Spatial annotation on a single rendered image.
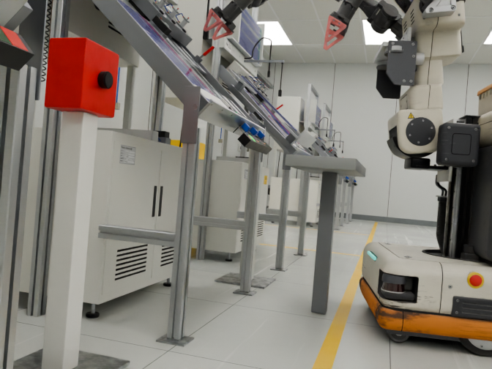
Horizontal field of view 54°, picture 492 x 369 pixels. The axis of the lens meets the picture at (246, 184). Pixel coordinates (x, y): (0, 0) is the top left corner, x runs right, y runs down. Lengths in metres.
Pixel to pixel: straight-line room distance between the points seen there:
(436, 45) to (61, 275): 1.49
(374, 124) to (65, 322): 8.67
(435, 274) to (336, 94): 8.18
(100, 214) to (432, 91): 1.23
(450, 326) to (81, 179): 1.20
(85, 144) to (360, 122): 8.58
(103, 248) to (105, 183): 0.21
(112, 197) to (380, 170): 8.11
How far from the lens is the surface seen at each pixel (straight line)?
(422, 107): 1.87
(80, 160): 1.18
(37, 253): 1.73
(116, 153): 1.63
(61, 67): 1.19
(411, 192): 9.46
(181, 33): 2.20
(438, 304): 1.69
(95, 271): 1.64
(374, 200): 9.45
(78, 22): 2.05
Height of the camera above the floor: 0.48
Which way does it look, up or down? level
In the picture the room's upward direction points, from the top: 5 degrees clockwise
